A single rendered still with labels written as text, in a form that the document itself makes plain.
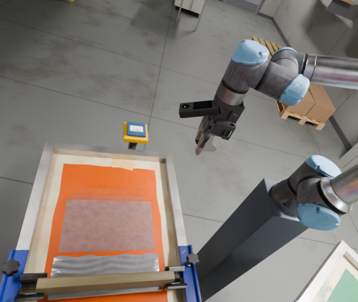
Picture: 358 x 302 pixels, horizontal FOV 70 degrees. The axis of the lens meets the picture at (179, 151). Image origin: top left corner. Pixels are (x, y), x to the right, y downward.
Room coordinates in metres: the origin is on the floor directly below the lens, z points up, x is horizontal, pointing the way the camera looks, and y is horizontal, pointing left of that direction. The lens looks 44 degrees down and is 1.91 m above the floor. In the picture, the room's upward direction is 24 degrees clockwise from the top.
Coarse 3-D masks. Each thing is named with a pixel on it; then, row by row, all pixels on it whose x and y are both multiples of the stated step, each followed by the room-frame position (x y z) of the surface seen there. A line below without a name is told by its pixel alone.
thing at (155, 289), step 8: (136, 288) 0.28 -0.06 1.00; (144, 288) 0.29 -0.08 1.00; (152, 288) 0.30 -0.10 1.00; (160, 288) 0.31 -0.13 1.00; (48, 296) 0.17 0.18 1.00; (56, 296) 0.17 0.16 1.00; (64, 296) 0.18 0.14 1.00; (72, 296) 0.19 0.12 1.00; (80, 296) 0.20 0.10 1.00; (88, 296) 0.21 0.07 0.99; (96, 296) 0.22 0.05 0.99
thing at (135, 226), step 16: (112, 176) 0.67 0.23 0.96; (128, 176) 0.71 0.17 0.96; (144, 176) 0.75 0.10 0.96; (112, 208) 0.53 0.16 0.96; (128, 208) 0.56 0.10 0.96; (144, 208) 0.59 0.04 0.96; (112, 224) 0.47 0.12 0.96; (128, 224) 0.49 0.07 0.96; (144, 224) 0.52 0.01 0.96; (160, 224) 0.55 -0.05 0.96; (112, 240) 0.41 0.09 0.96; (128, 240) 0.43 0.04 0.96; (144, 240) 0.46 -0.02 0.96; (160, 240) 0.49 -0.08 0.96; (160, 256) 0.43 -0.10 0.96
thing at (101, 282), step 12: (72, 276) 0.22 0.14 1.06; (84, 276) 0.23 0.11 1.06; (96, 276) 0.25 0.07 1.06; (108, 276) 0.26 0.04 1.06; (120, 276) 0.27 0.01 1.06; (132, 276) 0.29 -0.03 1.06; (144, 276) 0.30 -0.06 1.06; (156, 276) 0.32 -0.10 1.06; (168, 276) 0.33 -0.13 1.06; (36, 288) 0.16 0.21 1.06; (48, 288) 0.17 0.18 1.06; (60, 288) 0.18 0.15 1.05; (72, 288) 0.20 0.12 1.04; (84, 288) 0.21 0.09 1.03; (96, 288) 0.23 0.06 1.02; (108, 288) 0.24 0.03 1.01; (120, 288) 0.26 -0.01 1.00
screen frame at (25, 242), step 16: (48, 144) 0.67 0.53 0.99; (64, 144) 0.70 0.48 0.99; (80, 144) 0.74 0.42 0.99; (48, 160) 0.59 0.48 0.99; (144, 160) 0.83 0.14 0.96; (160, 160) 0.87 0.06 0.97; (32, 192) 0.44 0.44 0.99; (176, 192) 0.71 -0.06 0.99; (32, 208) 0.38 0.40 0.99; (176, 208) 0.63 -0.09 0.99; (32, 224) 0.33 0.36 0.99; (176, 224) 0.56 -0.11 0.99; (32, 240) 0.29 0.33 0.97; (176, 240) 0.50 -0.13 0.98
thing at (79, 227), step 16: (64, 176) 0.57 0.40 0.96; (80, 176) 0.61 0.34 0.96; (96, 176) 0.64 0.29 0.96; (64, 192) 0.51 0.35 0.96; (64, 208) 0.45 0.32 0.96; (80, 208) 0.47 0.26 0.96; (96, 208) 0.50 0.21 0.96; (64, 224) 0.39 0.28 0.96; (80, 224) 0.42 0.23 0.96; (96, 224) 0.44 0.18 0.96; (64, 240) 0.34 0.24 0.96; (80, 240) 0.36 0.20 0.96; (96, 240) 0.39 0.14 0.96; (48, 256) 0.27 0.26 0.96; (80, 256) 0.31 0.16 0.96; (48, 272) 0.23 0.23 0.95
